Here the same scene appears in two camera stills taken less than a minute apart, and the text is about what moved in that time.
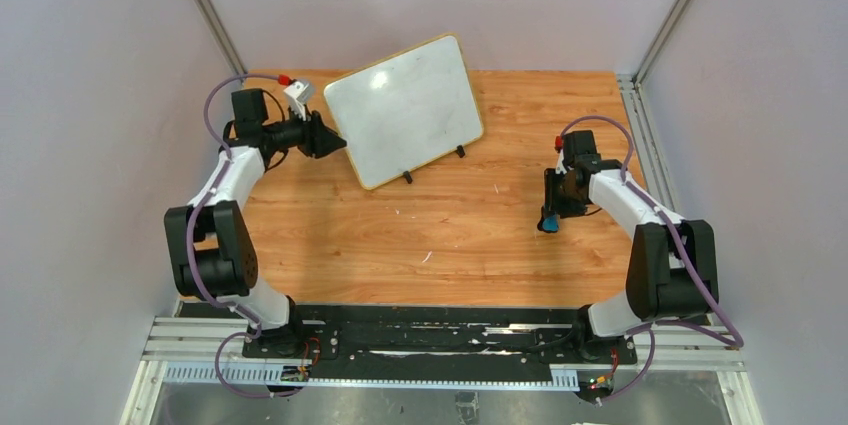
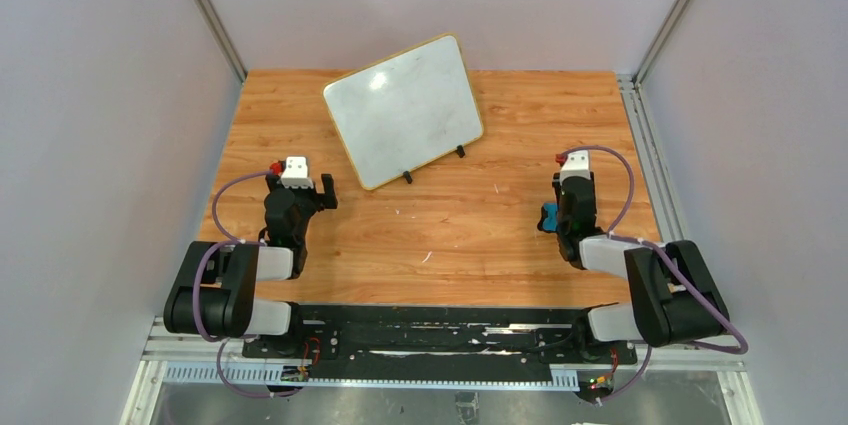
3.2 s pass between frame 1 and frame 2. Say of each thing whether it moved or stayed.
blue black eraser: stayed
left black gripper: moved
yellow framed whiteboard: stayed
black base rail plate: stayed
